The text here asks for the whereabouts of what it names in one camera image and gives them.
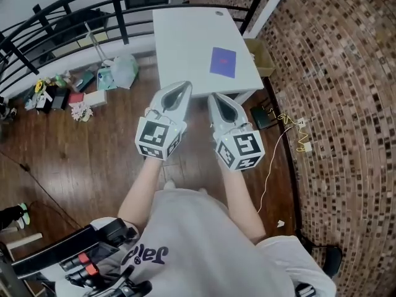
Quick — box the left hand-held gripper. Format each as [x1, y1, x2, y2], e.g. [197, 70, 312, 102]
[135, 80, 193, 161]

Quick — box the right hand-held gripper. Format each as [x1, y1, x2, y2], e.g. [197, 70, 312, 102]
[207, 92, 265, 173]

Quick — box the purple notebook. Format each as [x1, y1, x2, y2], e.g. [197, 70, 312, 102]
[209, 46, 238, 80]

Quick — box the person's right forearm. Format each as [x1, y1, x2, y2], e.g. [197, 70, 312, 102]
[216, 161, 267, 246]

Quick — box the person's left forearm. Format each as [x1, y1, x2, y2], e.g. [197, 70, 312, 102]
[117, 157, 165, 230]

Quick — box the black flat box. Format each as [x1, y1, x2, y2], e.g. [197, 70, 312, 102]
[249, 105, 278, 132]

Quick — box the white table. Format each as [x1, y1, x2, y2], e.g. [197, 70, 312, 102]
[152, 7, 265, 105]

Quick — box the white plastic bag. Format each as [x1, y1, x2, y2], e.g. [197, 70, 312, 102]
[110, 54, 139, 90]

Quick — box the cardboard box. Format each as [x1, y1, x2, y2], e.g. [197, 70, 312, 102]
[244, 38, 277, 78]

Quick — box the teal dustpan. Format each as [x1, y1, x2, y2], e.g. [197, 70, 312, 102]
[96, 66, 118, 92]

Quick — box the white box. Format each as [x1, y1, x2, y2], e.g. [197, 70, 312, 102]
[84, 89, 108, 108]

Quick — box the dark green box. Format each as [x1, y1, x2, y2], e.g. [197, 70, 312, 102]
[74, 71, 95, 93]

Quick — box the pale flower bouquet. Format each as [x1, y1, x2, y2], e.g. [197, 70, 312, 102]
[70, 101, 94, 124]

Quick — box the red box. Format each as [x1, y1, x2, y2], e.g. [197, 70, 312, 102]
[68, 92, 86, 108]

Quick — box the black metal railing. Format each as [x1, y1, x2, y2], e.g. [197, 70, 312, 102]
[0, 0, 277, 96]

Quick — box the black gift box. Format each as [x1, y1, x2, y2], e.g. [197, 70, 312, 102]
[35, 86, 57, 114]
[50, 88, 71, 111]

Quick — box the person's white t-shirt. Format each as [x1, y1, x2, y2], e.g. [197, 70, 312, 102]
[54, 187, 337, 297]

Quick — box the black chair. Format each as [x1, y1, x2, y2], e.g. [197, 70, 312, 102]
[296, 230, 343, 280]

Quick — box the yellow cable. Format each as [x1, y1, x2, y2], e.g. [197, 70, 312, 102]
[256, 103, 311, 213]

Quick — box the white broom handle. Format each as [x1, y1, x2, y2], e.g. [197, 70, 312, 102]
[84, 21, 106, 66]

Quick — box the thin black floor cable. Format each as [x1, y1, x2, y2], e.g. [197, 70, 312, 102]
[0, 151, 82, 229]

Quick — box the black camera rig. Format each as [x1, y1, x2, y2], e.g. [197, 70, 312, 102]
[0, 217, 153, 297]

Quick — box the light wooden frame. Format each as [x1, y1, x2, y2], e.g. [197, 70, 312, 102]
[6, 233, 43, 261]

